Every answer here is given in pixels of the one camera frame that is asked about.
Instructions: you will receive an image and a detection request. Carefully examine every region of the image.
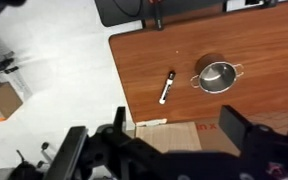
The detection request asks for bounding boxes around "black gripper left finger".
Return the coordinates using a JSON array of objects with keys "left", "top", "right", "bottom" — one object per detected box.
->
[{"left": 43, "top": 126, "right": 88, "bottom": 180}]

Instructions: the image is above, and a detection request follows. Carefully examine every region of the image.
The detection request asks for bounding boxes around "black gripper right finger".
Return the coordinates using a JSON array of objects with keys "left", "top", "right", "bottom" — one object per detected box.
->
[{"left": 219, "top": 105, "right": 252, "bottom": 157}]

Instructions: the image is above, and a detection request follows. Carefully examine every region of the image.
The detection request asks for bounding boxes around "black and white dry-erase marker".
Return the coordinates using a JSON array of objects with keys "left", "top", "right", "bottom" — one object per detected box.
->
[{"left": 159, "top": 71, "right": 176, "bottom": 105}]

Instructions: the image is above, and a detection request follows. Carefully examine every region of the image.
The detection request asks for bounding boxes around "cardboard box under table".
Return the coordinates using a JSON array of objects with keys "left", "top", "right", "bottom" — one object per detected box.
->
[{"left": 135, "top": 110, "right": 288, "bottom": 155}]

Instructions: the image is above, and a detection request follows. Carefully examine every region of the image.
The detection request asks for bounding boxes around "white tape strip on table edge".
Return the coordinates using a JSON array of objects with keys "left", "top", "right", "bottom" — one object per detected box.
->
[{"left": 135, "top": 118, "right": 167, "bottom": 127}]

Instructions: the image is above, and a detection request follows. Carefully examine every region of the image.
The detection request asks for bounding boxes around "small cardboard box on floor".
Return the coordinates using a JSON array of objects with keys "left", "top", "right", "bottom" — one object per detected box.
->
[{"left": 0, "top": 83, "right": 23, "bottom": 118}]

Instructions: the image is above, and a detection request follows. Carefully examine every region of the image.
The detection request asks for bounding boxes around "grey metal rack on floor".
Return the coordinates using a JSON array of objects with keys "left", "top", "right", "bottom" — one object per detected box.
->
[{"left": 0, "top": 38, "right": 32, "bottom": 101}]

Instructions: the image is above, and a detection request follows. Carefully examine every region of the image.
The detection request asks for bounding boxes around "black office chair base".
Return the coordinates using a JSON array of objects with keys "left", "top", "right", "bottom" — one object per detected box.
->
[{"left": 95, "top": 0, "right": 228, "bottom": 27}]

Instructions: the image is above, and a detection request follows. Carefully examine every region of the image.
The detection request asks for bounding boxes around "small steel pot with handles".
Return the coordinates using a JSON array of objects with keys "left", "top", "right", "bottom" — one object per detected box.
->
[{"left": 190, "top": 53, "right": 244, "bottom": 94}]

